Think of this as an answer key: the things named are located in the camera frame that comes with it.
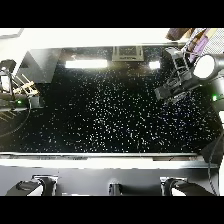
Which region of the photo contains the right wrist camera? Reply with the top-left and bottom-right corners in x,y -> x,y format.
162,46 -> 193,80

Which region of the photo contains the silver frame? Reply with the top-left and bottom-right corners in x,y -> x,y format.
0,151 -> 224,196

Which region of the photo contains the heap of clothes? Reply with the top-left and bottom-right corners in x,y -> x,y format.
165,28 -> 224,64

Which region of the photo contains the black cable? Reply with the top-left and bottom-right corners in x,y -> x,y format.
0,105 -> 33,138
207,129 -> 224,196

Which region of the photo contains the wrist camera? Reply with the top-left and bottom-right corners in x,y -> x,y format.
162,46 -> 193,80
0,59 -> 18,73

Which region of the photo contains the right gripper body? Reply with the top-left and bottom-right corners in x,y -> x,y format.
154,77 -> 202,103

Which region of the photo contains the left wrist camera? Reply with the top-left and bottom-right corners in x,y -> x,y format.
0,59 -> 18,73

